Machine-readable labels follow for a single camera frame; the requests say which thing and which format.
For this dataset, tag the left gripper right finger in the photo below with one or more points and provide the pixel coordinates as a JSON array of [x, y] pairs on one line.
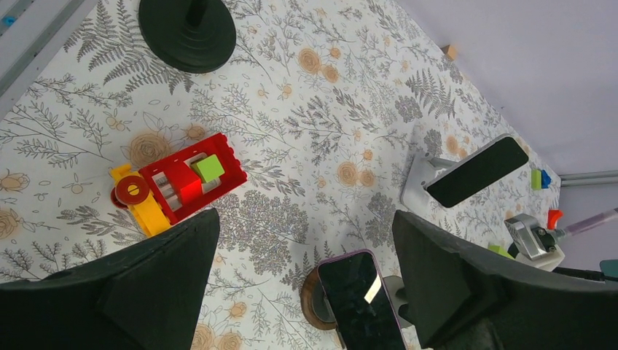
[[459, 295]]

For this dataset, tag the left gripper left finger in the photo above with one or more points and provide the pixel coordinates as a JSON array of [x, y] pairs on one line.
[[145, 296]]

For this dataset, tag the purple-edged black phone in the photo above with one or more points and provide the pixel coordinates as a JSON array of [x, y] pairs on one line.
[[357, 296]]

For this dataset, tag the wooden-base grey phone stand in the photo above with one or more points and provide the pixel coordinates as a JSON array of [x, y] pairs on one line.
[[316, 308]]

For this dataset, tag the white phone stand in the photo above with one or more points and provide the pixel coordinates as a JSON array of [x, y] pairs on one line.
[[424, 168]]

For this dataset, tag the black phone on white stand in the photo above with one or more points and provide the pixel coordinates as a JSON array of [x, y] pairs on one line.
[[474, 173]]

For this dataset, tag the teal phone on tripod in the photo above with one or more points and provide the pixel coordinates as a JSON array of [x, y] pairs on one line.
[[609, 268]]

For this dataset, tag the left black tripod stand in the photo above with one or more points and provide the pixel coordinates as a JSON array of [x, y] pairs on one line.
[[192, 36]]

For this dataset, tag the red yellow toy truck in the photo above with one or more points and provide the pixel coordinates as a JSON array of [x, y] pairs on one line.
[[170, 190]]

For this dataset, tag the red arch block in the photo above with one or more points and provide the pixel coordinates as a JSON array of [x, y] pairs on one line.
[[554, 215]]

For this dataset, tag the green cylinder block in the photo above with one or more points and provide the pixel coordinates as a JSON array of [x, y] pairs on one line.
[[536, 179]]

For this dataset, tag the blue heart block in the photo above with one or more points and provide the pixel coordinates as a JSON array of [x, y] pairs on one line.
[[546, 179]]

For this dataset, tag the floral patterned mat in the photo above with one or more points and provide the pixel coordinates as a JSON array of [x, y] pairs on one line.
[[324, 104]]

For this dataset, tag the small wooden cube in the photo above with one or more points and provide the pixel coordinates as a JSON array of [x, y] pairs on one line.
[[450, 51]]

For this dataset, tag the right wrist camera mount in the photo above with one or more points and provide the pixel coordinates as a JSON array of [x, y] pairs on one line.
[[533, 244]]

